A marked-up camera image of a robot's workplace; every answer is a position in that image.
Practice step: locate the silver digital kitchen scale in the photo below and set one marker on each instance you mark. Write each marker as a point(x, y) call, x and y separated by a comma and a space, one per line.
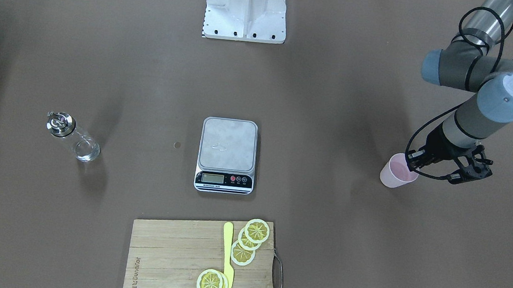
point(226, 160)

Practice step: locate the lemon slice front pair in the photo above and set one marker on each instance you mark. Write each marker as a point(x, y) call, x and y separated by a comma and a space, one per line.
point(211, 278)

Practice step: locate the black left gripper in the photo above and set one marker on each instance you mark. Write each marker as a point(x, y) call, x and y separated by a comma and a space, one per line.
point(435, 145)

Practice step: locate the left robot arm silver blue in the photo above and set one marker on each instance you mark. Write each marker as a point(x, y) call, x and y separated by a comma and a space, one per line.
point(473, 62)

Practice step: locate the white pedestal column base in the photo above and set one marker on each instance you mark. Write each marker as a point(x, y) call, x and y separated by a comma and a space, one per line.
point(247, 20)

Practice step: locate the lemon slice middle stack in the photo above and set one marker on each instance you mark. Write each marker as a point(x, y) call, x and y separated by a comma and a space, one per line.
point(245, 243)

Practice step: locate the lemon slice lower stack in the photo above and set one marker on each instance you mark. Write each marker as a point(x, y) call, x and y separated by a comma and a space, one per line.
point(241, 256)

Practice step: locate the glass sauce bottle steel spout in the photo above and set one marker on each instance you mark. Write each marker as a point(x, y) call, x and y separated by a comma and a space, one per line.
point(64, 128)

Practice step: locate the yellow plastic knife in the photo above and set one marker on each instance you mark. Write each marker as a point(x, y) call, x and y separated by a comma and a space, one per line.
point(228, 235)

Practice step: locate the pink plastic cup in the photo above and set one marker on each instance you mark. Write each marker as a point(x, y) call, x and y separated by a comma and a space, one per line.
point(396, 173)

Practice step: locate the lemon slice stack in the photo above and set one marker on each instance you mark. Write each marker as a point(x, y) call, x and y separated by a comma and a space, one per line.
point(245, 243)
point(241, 256)

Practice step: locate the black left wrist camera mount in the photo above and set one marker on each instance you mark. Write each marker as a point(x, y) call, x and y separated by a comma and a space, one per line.
point(472, 164)

